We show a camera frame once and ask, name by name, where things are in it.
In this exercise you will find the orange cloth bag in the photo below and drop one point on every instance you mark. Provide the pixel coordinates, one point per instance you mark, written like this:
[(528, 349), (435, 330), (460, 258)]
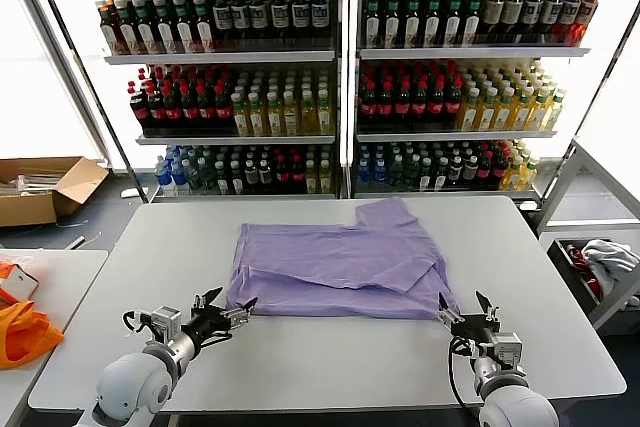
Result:
[(20, 337)]

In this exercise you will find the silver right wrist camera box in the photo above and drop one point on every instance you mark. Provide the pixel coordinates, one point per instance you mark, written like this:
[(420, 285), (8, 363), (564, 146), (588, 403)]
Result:
[(507, 347)]

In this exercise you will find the small white orange-edged box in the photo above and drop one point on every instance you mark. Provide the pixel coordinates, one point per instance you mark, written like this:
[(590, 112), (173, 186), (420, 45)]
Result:
[(22, 281)]

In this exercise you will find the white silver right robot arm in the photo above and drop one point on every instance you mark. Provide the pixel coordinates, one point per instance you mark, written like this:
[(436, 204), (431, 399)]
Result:
[(515, 407)]

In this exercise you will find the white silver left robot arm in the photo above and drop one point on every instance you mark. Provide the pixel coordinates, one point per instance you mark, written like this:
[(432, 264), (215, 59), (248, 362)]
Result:
[(135, 382)]

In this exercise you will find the purple printed t-shirt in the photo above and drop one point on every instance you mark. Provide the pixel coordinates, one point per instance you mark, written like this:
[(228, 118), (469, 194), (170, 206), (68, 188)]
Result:
[(340, 257)]

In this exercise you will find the open brown cardboard box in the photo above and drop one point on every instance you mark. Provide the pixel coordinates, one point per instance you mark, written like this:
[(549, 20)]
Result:
[(25, 209)]

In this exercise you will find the dark bottle beige label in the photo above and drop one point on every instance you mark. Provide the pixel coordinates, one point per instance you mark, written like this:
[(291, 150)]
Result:
[(492, 14), (511, 14)]

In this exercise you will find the dark bottle white label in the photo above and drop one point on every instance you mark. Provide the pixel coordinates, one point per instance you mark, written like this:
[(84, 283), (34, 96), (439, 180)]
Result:
[(320, 12), (532, 12), (223, 17), (241, 17), (568, 14), (280, 14), (258, 17), (551, 12), (300, 14)]

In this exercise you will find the cola bottle red cap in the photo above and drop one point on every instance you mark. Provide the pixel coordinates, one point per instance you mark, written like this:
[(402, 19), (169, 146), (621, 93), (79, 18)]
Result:
[(173, 109), (156, 109), (206, 109), (436, 104), (419, 104), (137, 109), (368, 104), (453, 104), (223, 109), (190, 109), (402, 104), (385, 104)]

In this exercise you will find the grey metal shelving unit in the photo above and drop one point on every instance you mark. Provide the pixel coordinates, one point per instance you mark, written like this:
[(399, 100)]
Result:
[(450, 53), (220, 58)]

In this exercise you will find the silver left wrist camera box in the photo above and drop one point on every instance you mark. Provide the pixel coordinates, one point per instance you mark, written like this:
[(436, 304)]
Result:
[(165, 319)]

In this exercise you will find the red garment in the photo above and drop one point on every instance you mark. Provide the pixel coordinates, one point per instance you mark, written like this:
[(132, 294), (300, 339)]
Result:
[(582, 259)]

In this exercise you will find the blue water bottle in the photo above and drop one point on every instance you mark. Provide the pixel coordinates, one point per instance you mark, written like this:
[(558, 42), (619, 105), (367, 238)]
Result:
[(162, 179), (178, 179), (364, 173), (380, 173)]

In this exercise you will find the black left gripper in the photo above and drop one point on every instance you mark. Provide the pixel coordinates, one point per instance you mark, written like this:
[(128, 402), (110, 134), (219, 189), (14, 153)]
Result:
[(210, 324)]

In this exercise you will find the grey metal cart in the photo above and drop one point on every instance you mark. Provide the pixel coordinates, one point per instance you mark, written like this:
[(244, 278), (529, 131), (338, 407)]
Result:
[(590, 228)]

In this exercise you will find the short grey floor bar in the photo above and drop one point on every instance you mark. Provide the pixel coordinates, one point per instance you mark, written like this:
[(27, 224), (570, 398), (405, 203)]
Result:
[(76, 242)]

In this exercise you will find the small white floor object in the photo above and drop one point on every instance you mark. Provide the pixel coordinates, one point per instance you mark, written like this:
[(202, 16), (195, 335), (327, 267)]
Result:
[(132, 193), (527, 205)]

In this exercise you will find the yellow juice bottle green label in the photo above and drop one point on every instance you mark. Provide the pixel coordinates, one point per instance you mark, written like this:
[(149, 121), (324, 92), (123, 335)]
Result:
[(470, 114), (274, 119), (540, 114), (241, 119), (291, 119), (556, 114), (505, 114), (257, 119), (488, 114), (523, 114), (309, 119), (325, 119)]

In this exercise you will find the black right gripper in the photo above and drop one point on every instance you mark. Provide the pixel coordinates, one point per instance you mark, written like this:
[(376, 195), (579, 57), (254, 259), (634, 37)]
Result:
[(475, 329)]

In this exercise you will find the red tea bottle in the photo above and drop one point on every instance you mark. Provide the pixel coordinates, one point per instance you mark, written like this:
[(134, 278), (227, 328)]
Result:
[(586, 17), (108, 29)]

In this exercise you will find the black storage bin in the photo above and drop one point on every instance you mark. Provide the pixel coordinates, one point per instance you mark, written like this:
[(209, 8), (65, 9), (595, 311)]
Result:
[(564, 254)]

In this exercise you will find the dark tea bottle green label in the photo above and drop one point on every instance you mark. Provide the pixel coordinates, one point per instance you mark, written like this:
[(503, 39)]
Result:
[(452, 22), (373, 22), (471, 22), (202, 29), (163, 29), (125, 29), (183, 29), (432, 22), (144, 29), (412, 22), (392, 22)]

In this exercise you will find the bundle of white tubes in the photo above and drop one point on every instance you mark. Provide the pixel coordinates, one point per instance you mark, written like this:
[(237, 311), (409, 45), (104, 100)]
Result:
[(40, 186)]

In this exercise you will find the white grey garment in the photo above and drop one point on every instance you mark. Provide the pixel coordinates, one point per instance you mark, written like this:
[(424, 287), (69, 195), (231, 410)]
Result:
[(610, 259)]

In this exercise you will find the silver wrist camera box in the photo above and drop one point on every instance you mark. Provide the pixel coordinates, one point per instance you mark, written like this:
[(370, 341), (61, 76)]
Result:
[(165, 319), (507, 347)]

